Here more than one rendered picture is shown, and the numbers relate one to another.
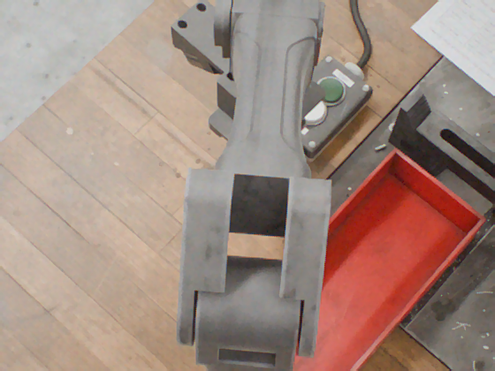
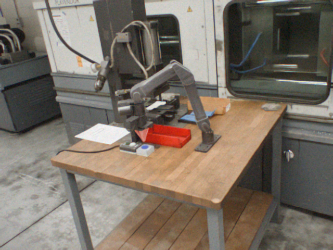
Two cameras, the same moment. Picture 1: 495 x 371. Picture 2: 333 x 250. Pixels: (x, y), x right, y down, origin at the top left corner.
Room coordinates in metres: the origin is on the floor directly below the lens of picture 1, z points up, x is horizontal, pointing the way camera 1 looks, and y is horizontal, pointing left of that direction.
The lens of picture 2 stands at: (0.47, 1.50, 1.68)
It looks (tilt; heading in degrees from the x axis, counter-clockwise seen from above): 23 degrees down; 263
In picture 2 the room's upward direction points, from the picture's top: 7 degrees counter-clockwise
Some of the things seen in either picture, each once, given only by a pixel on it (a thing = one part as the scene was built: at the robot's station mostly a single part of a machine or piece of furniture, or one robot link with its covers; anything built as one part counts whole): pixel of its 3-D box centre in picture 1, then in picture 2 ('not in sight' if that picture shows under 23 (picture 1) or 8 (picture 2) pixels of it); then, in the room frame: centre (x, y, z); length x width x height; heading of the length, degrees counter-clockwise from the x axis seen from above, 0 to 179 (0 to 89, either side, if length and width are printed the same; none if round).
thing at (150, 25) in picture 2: not in sight; (150, 48); (0.28, -0.38, 1.37); 0.11 x 0.09 x 0.30; 49
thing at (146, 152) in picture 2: not in sight; (145, 152); (0.41, -0.02, 0.90); 0.07 x 0.07 x 0.06; 49
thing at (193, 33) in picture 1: (224, 60); (133, 124); (0.45, 0.02, 1.09); 0.11 x 0.07 x 0.06; 48
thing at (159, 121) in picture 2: not in sight; (159, 117); (0.28, -0.38, 0.94); 0.20 x 0.10 x 0.07; 49
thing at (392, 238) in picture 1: (360, 276); (165, 135); (0.28, -0.12, 0.93); 0.25 x 0.12 x 0.06; 139
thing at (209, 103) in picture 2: not in sight; (208, 105); (-0.06, -0.47, 0.93); 0.25 x 0.13 x 0.08; 139
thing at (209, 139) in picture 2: not in sight; (207, 136); (0.08, 0.00, 0.94); 0.20 x 0.07 x 0.08; 49
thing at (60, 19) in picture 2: not in sight; (60, 29); (0.97, -1.92, 1.41); 0.25 x 0.01 x 0.33; 136
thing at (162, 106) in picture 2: not in sight; (158, 111); (0.28, -0.38, 0.98); 0.20 x 0.10 x 0.01; 49
